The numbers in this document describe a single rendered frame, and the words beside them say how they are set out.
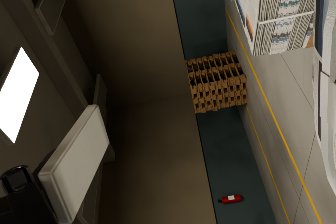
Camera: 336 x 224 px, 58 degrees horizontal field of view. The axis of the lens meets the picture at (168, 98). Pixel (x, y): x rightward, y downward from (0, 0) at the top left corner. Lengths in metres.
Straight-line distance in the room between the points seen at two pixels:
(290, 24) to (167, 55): 8.07
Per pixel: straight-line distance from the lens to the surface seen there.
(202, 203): 7.86
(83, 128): 0.17
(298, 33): 1.09
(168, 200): 8.03
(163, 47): 8.86
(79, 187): 0.16
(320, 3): 0.35
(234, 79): 7.13
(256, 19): 0.99
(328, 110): 0.19
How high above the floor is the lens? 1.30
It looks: 5 degrees up
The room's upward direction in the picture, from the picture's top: 101 degrees counter-clockwise
